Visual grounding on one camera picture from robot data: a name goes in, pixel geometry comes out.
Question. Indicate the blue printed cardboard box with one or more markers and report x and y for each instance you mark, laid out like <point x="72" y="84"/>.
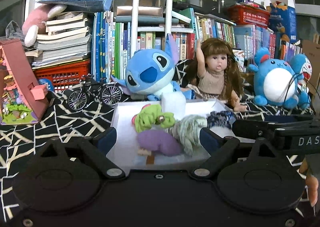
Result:
<point x="283" y="20"/>

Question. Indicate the person's hand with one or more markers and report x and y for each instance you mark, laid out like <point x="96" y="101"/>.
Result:
<point x="311" y="182"/>

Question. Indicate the red plastic basket left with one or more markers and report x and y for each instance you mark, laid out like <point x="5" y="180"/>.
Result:
<point x="66" y="75"/>

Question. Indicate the pink miniature house model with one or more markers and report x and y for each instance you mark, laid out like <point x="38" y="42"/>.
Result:
<point x="23" y="99"/>

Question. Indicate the pale green floral scrunchie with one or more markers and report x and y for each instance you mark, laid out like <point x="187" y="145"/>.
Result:
<point x="187" y="132"/>

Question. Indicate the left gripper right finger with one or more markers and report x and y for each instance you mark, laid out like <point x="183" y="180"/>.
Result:
<point x="222" y="154"/>

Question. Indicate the black white patterned cloth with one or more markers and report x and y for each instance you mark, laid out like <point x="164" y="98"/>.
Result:
<point x="46" y="180"/>

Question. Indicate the purple fuzzy scrunchie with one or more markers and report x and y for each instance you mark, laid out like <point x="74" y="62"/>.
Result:
<point x="159" y="141"/>

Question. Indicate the red plastic basket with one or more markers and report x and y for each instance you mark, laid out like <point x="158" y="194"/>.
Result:
<point x="66" y="75"/>
<point x="245" y="14"/>

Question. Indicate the row of standing books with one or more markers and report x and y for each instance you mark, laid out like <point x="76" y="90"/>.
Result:
<point x="111" y="40"/>

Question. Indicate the pink white plush rabbit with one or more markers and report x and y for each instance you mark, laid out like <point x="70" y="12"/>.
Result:
<point x="36" y="21"/>

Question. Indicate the red plastic basket right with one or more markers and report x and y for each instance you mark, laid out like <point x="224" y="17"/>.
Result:
<point x="245" y="14"/>

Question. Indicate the blue round plush toy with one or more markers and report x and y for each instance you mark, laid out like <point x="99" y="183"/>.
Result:
<point x="275" y="83"/>

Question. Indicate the Doraemon plush toy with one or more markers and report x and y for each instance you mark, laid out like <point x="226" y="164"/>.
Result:
<point x="301" y="65"/>

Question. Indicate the dark blue patterned scrunchie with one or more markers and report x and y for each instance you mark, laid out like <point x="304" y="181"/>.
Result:
<point x="223" y="119"/>

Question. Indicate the green scrunchie with bell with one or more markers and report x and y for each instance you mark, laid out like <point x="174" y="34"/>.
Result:
<point x="153" y="115"/>

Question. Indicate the white shallow cardboard box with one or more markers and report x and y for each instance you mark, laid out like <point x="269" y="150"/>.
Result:
<point x="125" y="151"/>

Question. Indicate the white foam block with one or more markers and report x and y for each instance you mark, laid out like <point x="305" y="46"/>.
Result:
<point x="174" y="102"/>

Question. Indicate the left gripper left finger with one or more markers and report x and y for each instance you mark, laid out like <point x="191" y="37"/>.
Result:
<point x="96" y="150"/>

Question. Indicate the stack of lying books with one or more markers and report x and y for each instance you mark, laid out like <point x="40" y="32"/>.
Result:
<point x="67" y="38"/>

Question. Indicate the brown haired baby doll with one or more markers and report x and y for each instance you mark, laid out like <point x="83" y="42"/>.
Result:
<point x="214" y="73"/>

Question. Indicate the miniature black bicycle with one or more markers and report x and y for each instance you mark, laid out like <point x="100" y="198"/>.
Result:
<point x="100" y="91"/>

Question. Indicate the blue Stitch plush toy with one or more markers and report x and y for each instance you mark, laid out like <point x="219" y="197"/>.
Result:
<point x="150" y="72"/>

